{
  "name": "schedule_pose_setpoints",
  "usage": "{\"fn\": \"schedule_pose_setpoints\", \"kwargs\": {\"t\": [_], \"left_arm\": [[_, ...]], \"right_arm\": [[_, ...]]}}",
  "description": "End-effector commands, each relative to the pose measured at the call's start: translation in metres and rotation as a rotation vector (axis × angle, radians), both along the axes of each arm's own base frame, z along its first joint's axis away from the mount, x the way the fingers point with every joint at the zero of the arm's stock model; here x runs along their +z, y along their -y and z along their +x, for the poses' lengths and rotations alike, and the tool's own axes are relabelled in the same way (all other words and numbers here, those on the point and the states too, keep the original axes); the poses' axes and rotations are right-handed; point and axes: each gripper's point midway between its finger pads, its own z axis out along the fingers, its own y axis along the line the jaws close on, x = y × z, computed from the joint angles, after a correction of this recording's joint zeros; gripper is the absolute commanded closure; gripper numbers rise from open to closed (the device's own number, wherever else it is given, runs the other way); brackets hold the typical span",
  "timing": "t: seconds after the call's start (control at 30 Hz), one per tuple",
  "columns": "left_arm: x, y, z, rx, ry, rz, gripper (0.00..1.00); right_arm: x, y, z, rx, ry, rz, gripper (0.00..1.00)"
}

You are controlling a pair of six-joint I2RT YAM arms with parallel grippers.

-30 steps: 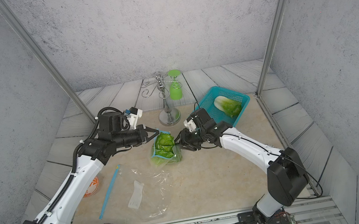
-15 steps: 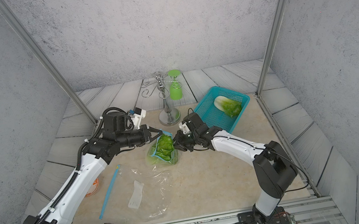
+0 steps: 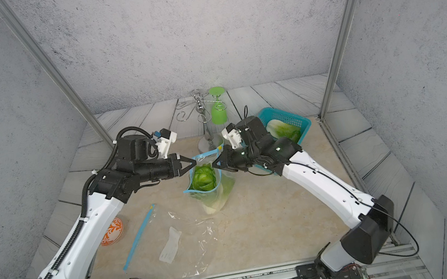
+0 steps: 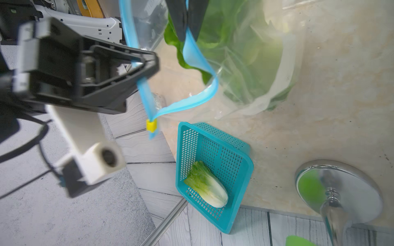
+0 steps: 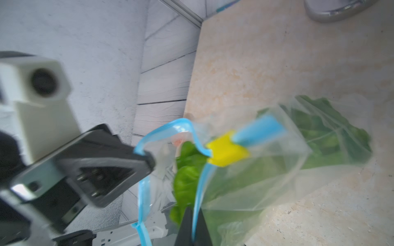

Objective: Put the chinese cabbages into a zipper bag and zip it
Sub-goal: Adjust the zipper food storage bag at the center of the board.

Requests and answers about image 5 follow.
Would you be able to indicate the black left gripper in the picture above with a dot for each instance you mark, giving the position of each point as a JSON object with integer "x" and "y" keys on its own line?
{"x": 96, "y": 167}

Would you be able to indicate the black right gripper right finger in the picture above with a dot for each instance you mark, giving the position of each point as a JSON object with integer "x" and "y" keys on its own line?
{"x": 202, "y": 236}

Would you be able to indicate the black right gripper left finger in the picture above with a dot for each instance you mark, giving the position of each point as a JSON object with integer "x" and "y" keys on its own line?
{"x": 184, "y": 237}

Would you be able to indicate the clear zipper bag blue seal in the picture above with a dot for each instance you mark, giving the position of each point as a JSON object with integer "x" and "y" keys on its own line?
{"x": 226, "y": 138}

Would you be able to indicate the chinese cabbage dark green leafy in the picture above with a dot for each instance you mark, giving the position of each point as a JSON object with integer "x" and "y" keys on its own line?
{"x": 320, "y": 145}

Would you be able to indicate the chinese cabbage front pale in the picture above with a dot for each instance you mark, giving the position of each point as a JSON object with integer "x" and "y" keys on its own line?
{"x": 189, "y": 165}

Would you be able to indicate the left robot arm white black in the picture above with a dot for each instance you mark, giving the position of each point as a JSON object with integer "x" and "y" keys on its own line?
{"x": 123, "y": 234}

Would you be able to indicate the silver metal cup stand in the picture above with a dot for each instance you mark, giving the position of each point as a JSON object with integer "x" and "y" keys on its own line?
{"x": 329, "y": 11}

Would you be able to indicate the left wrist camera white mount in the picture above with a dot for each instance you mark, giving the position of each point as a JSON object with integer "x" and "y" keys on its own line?
{"x": 34, "y": 92}

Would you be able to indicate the left aluminium corner post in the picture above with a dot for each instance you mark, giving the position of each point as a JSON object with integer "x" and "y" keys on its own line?
{"x": 184, "y": 11}

